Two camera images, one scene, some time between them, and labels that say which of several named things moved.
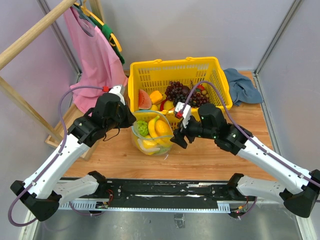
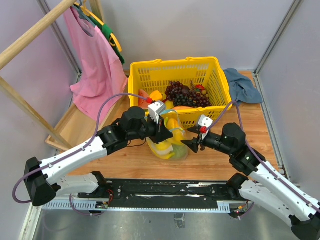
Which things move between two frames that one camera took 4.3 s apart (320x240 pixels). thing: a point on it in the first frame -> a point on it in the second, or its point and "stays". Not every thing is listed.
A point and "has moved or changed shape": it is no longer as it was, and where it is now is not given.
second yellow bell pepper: [156, 97] stays
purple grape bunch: [174, 88] stays
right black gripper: [179, 140] -> [193, 144]
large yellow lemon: [149, 142] -> [164, 149]
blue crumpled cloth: [243, 89] stays
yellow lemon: [168, 105] stays
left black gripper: [130, 117] -> [160, 133]
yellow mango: [162, 129] has moved or changed shape
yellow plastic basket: [150, 76] stays
